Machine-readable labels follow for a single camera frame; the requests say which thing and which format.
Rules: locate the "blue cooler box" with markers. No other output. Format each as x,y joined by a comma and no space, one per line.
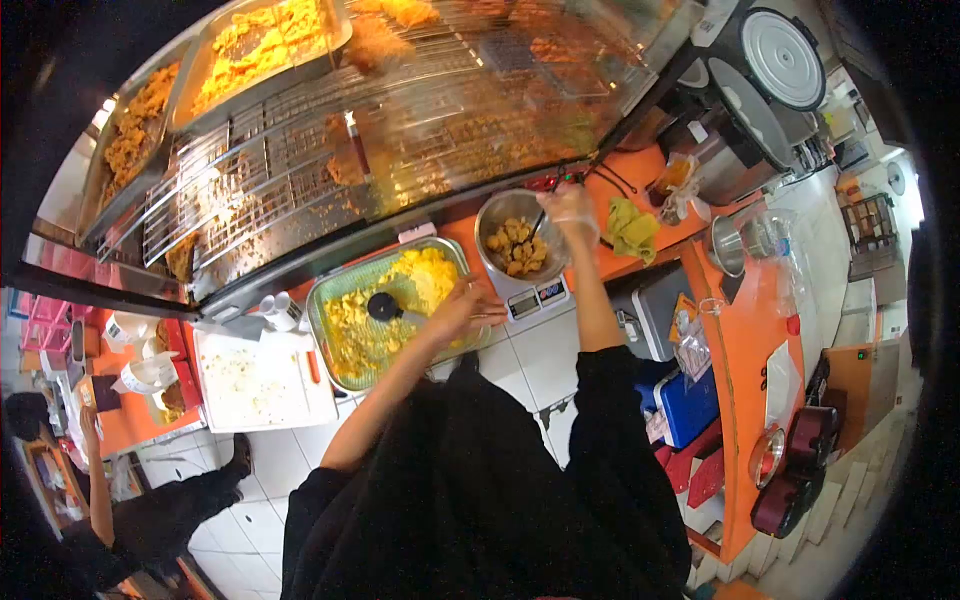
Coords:
684,403

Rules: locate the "large steel pot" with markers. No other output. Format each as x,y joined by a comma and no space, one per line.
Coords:
731,150

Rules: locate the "tray of brown fried food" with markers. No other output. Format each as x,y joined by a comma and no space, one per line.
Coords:
131,139

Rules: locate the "person's left hand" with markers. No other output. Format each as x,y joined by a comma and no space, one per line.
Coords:
457,311

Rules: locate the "digital kitchen scale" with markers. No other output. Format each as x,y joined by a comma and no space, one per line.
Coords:
536,296

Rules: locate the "small steel bowl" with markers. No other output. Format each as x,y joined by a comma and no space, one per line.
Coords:
724,244

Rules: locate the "glass food display case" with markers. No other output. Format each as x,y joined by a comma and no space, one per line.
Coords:
420,120

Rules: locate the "person's left thumb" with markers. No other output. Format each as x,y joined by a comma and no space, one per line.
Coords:
471,285

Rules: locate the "person's right fingers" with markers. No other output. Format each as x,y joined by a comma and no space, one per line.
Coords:
553,201

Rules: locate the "pile of fried chicken pieces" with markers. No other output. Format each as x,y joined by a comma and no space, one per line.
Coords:
517,251

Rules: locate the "pile of yellow food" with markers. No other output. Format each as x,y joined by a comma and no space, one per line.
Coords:
356,345

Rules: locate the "dark red pan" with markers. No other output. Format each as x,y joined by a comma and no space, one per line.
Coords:
784,504
811,439

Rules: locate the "shiny metal bowl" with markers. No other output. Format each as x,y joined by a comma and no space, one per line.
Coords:
766,454

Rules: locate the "rectangular metal tray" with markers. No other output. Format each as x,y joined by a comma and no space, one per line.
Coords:
337,292

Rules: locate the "round steel bowl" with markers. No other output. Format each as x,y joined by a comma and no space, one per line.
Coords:
501,211

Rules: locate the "black tongs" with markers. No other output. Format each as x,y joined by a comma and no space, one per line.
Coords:
535,227

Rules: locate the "bag of orange sauce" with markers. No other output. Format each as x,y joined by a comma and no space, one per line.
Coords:
673,180

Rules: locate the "clear plastic bag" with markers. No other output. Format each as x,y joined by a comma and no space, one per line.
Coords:
776,236

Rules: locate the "person's body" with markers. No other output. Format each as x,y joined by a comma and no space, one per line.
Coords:
480,510

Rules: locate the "pink small box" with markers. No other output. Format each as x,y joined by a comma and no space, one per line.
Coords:
416,232

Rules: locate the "grey cash box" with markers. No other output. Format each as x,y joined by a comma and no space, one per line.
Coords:
654,311

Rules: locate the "white cutting board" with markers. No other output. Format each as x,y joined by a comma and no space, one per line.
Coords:
255,382

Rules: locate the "white squeeze bottles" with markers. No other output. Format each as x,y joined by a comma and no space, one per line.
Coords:
279,310

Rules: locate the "pink plastic baskets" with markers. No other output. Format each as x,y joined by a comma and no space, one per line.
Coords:
45,322

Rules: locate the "rice cooker with silver lid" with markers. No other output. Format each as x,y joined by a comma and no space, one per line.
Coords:
780,60

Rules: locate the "person's left fingers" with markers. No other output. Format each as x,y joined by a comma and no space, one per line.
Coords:
491,309

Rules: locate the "tray of yellow fried food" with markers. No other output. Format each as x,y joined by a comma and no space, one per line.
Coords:
259,52

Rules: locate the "person's right hand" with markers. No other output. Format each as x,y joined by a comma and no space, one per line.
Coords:
574,217

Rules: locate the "green cloth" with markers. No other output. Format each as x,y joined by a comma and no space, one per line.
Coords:
630,229

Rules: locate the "white plastic jug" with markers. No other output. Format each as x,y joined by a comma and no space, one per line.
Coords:
127,328
146,373

